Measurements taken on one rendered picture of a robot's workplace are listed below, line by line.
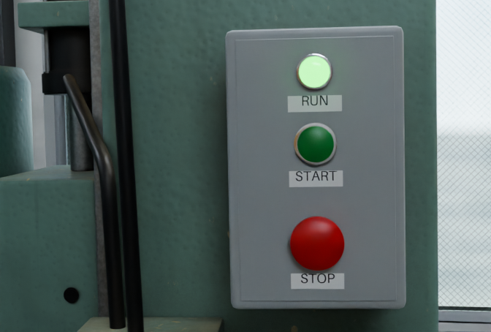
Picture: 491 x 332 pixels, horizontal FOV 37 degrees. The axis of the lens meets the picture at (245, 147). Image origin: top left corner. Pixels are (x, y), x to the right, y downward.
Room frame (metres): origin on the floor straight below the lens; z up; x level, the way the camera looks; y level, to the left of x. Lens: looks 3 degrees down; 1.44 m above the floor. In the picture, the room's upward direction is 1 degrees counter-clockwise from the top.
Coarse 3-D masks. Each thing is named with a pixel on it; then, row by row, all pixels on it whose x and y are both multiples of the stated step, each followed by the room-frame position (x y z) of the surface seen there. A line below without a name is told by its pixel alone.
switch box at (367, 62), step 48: (240, 48) 0.41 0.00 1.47; (288, 48) 0.41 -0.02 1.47; (336, 48) 0.41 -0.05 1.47; (384, 48) 0.41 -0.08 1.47; (240, 96) 0.41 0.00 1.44; (384, 96) 0.41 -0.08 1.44; (240, 144) 0.41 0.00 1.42; (288, 144) 0.41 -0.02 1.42; (384, 144) 0.41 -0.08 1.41; (240, 192) 0.41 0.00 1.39; (288, 192) 0.41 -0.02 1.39; (336, 192) 0.41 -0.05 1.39; (384, 192) 0.41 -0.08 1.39; (240, 240) 0.41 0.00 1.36; (288, 240) 0.41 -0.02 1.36; (384, 240) 0.41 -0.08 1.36; (240, 288) 0.41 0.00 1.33; (288, 288) 0.41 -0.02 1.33; (384, 288) 0.41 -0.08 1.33
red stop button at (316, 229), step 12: (312, 216) 0.40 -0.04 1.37; (300, 228) 0.40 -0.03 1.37; (312, 228) 0.40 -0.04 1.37; (324, 228) 0.40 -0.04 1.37; (336, 228) 0.40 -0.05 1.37; (300, 240) 0.40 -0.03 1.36; (312, 240) 0.40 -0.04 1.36; (324, 240) 0.40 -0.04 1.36; (336, 240) 0.40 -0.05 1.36; (300, 252) 0.40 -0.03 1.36; (312, 252) 0.40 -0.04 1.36; (324, 252) 0.40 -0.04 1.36; (336, 252) 0.40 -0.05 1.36; (300, 264) 0.40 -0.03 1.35; (312, 264) 0.40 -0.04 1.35; (324, 264) 0.40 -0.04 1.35
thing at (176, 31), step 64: (128, 0) 0.48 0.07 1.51; (192, 0) 0.48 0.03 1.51; (256, 0) 0.47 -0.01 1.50; (320, 0) 0.47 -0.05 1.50; (384, 0) 0.47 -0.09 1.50; (192, 64) 0.48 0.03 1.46; (192, 128) 0.48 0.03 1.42; (192, 192) 0.48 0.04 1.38; (192, 256) 0.48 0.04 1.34; (256, 320) 0.47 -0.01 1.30; (320, 320) 0.47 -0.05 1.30; (384, 320) 0.47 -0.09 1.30
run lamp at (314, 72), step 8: (312, 56) 0.40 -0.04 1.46; (320, 56) 0.41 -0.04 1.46; (304, 64) 0.40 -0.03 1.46; (312, 64) 0.40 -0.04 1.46; (320, 64) 0.40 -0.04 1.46; (328, 64) 0.41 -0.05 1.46; (304, 72) 0.40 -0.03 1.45; (312, 72) 0.40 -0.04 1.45; (320, 72) 0.40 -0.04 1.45; (328, 72) 0.40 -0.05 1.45; (304, 80) 0.40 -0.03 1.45; (312, 80) 0.40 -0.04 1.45; (320, 80) 0.40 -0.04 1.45; (328, 80) 0.41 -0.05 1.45; (312, 88) 0.41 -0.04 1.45; (320, 88) 0.41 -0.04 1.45
